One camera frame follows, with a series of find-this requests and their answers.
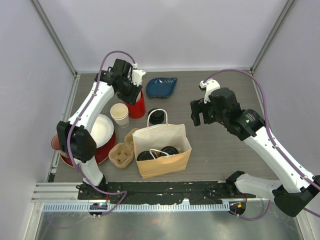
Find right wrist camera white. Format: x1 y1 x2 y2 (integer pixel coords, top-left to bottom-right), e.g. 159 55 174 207
199 78 221 104

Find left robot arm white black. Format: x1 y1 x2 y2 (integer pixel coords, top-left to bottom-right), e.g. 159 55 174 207
56 59 146 200

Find stack of white paper cups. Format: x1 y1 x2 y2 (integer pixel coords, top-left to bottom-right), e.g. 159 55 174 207
110 103 129 128

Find pink mug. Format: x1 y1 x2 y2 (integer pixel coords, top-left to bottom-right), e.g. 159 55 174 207
51 134 61 151

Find brown paper bag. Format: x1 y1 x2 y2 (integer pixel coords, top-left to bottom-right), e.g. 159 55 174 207
132 108 192 179

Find red straw holder cup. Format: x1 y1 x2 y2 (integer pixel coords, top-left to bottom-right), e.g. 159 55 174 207
125 91 146 119

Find stack of black lids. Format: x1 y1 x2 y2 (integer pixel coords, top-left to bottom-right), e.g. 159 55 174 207
148 108 165 125

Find blue ceramic leaf dish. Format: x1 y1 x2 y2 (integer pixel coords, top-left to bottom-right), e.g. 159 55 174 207
145 77 178 98

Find white paper plates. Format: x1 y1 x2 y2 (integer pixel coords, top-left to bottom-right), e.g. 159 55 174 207
90 114 114 148

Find brown pulp cup carrier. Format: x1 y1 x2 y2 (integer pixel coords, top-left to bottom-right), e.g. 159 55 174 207
108 128 139 169

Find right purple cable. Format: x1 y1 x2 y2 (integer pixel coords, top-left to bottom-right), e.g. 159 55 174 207
203 69 320 220

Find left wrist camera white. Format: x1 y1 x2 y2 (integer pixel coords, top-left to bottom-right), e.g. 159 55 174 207
131 63 146 86

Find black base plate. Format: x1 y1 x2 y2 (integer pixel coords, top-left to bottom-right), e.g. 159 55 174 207
76 181 256 205

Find white slotted cable duct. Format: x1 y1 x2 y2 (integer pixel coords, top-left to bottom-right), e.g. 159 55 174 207
42 201 230 213

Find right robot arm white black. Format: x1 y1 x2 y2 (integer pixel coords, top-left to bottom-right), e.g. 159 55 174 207
190 87 320 217

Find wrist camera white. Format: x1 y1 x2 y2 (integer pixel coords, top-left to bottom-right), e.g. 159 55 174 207
131 63 146 86
199 78 221 104

